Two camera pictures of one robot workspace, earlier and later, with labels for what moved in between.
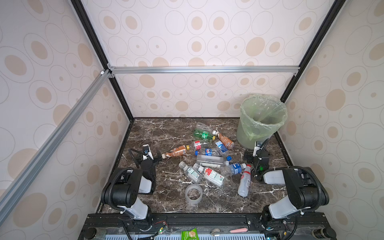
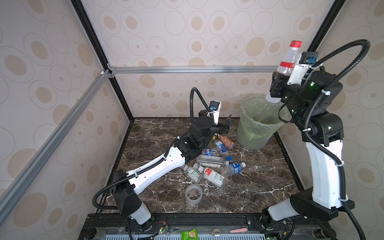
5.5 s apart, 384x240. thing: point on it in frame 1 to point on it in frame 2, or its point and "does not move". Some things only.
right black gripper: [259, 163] to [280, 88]
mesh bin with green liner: [261, 115] does not move
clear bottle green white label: [191, 172] does not move
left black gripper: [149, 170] to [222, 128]
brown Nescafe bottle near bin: [229, 144] does not move
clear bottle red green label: [211, 175] does not move
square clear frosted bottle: [214, 161] does not move
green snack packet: [191, 234] does not move
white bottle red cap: [243, 189] to [286, 66]
